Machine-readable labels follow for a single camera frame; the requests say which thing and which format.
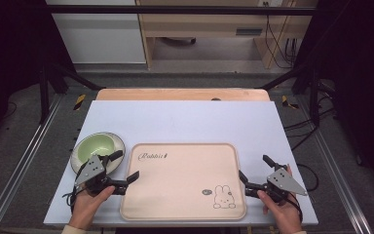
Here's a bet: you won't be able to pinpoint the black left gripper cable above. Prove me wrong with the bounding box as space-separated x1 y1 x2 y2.
62 185 81 211

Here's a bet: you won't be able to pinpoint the person's right hand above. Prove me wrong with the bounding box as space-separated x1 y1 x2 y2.
257 189 304 234

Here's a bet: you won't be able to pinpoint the black frame crossbar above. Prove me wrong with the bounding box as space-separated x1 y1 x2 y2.
44 4 319 17

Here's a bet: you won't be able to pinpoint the black curtain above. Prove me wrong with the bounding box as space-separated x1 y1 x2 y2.
291 0 374 191
0 0 78 154

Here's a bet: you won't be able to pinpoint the thin black floor cable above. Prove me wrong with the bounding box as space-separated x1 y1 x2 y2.
1 100 19 121

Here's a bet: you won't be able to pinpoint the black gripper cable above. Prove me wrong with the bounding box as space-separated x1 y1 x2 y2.
286 193 305 223
62 185 81 211

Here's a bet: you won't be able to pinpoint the black hanging cables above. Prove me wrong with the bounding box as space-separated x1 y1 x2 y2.
263 1 299 70

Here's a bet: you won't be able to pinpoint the black metal stand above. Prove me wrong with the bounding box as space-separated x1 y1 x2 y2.
258 60 323 129
38 60 106 125

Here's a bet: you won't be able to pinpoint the dark object under desk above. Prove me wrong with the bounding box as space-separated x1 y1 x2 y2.
160 36 198 47

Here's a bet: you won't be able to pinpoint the white board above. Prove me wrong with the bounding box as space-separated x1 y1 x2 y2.
43 99 319 227

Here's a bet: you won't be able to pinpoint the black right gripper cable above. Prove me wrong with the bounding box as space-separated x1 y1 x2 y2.
286 193 305 223

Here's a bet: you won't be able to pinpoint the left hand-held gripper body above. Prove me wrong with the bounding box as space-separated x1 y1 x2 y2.
74 154 129 196

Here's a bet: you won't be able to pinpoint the wooden table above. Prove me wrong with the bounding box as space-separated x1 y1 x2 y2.
95 88 272 102

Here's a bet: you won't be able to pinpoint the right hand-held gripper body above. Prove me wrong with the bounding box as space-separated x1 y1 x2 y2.
244 164 308 205

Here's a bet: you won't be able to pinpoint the light wooden desk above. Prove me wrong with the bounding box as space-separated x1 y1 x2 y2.
135 0 317 70

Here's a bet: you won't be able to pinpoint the white cabinet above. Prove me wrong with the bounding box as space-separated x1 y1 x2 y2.
45 0 147 64

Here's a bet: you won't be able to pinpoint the yellow black tape marker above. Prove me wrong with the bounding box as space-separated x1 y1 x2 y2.
73 94 88 111

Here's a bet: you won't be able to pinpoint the person's left hand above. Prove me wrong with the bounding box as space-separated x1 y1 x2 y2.
69 185 116 230

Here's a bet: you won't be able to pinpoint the green and white bowl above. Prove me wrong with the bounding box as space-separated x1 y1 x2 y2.
69 131 127 176

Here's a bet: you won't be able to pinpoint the aluminium floor rail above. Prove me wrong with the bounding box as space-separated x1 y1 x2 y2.
0 93 64 234
298 97 374 234

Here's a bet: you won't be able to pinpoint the black floor cables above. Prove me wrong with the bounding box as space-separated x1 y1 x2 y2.
282 81 337 152

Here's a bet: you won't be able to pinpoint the black floor cable loop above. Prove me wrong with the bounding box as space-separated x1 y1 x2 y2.
296 163 320 193

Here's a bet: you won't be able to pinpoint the beige tray with rabbit print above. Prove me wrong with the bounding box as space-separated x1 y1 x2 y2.
119 142 248 222

